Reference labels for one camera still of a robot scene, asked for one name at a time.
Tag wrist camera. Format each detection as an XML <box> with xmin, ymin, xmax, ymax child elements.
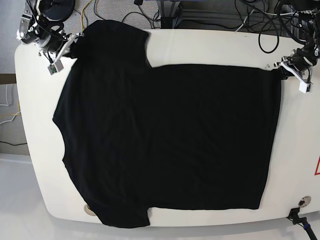
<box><xmin>48</xmin><ymin>61</ymin><xmax>64</xmax><ymax>75</ymax></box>
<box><xmin>298</xmin><ymin>81</ymin><xmax>312</xmax><ymax>94</ymax></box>

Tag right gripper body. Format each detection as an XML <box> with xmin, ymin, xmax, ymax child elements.
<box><xmin>37</xmin><ymin>33</ymin><xmax>69</xmax><ymax>59</ymax></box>

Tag metal table grommet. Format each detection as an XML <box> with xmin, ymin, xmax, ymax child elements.
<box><xmin>83</xmin><ymin>204</ymin><xmax>96</xmax><ymax>216</ymax></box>
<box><xmin>298</xmin><ymin>196</ymin><xmax>312</xmax><ymax>208</ymax></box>

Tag red warning sticker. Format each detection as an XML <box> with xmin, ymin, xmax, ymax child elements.
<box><xmin>314</xmin><ymin>157</ymin><xmax>320</xmax><ymax>176</ymax></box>

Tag yellow cable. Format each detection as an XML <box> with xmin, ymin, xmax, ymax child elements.
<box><xmin>80</xmin><ymin>0</ymin><xmax>95</xmax><ymax>32</ymax></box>

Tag metal table grommet left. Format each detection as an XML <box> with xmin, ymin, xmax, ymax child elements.
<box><xmin>83</xmin><ymin>204</ymin><xmax>96</xmax><ymax>216</ymax></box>

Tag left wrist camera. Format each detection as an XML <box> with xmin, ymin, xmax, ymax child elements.
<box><xmin>298</xmin><ymin>81</ymin><xmax>312</xmax><ymax>94</ymax></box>

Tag black clamp with cable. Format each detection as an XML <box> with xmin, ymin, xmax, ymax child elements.
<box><xmin>286</xmin><ymin>207</ymin><xmax>317</xmax><ymax>240</ymax></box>

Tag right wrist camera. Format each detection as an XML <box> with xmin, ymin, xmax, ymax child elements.
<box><xmin>48</xmin><ymin>61</ymin><xmax>64</xmax><ymax>75</ymax></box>

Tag central aluminium frame column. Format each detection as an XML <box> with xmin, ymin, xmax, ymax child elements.
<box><xmin>156</xmin><ymin>0</ymin><xmax>181</xmax><ymax>29</ymax></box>

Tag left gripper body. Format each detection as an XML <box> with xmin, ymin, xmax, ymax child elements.
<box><xmin>288</xmin><ymin>48</ymin><xmax>319</xmax><ymax>73</ymax></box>

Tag black T-shirt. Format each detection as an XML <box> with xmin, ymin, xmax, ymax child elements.
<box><xmin>53</xmin><ymin>20</ymin><xmax>282</xmax><ymax>229</ymax></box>

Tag metal table grommet right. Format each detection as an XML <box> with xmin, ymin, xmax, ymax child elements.
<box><xmin>298</xmin><ymin>196</ymin><xmax>312</xmax><ymax>208</ymax></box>

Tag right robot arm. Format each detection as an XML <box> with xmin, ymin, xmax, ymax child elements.
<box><xmin>16</xmin><ymin>0</ymin><xmax>80</xmax><ymax>65</ymax></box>

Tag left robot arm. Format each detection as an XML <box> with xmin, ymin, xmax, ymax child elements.
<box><xmin>274</xmin><ymin>0</ymin><xmax>320</xmax><ymax>93</ymax></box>

